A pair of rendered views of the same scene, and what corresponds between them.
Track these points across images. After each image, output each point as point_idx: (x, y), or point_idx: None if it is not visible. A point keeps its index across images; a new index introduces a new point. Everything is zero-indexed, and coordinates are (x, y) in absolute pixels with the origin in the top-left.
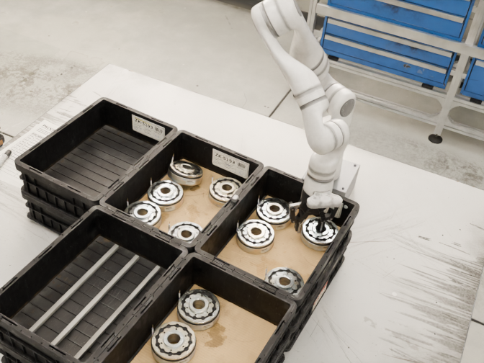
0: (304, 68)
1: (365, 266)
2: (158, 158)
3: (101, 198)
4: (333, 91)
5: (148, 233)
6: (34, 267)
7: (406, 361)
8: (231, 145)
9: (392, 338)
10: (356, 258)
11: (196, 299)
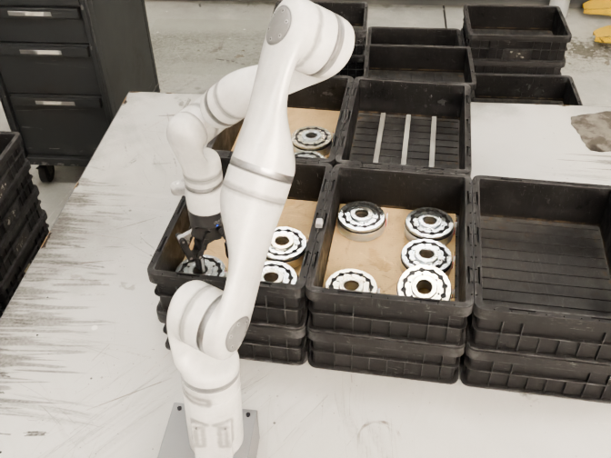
0: (244, 69)
1: (135, 353)
2: (464, 261)
3: (472, 180)
4: (211, 289)
5: (388, 164)
6: (464, 118)
7: (85, 262)
8: None
9: (100, 278)
10: (147, 359)
11: None
